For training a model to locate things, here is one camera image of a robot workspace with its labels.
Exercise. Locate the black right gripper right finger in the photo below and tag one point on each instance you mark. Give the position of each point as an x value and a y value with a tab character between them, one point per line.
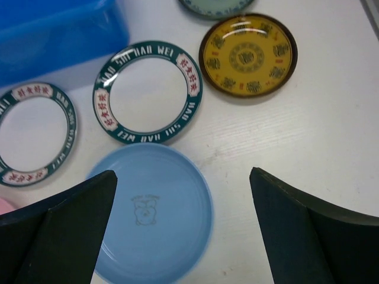
309	240

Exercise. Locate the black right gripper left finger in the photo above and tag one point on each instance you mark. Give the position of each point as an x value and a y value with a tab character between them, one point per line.
58	239

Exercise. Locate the pink plastic plate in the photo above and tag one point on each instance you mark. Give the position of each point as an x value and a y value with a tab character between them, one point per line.
5	206

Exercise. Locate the light blue plastic plate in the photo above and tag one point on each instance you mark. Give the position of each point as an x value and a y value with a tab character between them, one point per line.
162	216

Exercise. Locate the blue plastic bin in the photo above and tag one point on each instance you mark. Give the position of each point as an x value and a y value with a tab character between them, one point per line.
39	37

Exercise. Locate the green rim plate left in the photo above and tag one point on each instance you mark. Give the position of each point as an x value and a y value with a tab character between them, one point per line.
38	131

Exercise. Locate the green rim plate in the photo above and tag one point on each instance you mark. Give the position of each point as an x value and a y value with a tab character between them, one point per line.
147	93
38	131

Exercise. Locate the green rim plate right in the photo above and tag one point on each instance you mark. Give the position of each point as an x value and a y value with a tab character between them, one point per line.
147	93

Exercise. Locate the yellow patterned plate right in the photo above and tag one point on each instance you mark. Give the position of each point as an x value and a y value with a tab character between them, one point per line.
248	55

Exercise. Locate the celadon blue pattern plate right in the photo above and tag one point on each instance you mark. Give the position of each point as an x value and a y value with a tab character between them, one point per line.
216	9

